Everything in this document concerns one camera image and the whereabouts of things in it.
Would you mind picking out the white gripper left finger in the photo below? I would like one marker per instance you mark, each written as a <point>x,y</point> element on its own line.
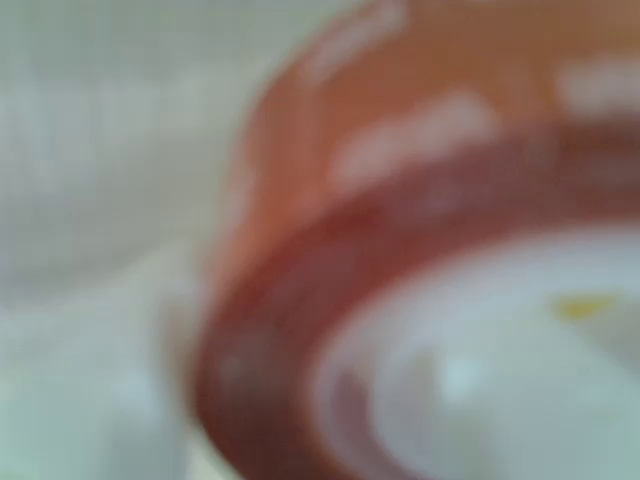
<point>100,400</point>

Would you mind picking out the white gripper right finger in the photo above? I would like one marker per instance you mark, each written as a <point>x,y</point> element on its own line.
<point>475,400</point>

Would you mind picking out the red bowl white inside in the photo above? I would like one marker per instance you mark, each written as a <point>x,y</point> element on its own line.
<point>400,100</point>

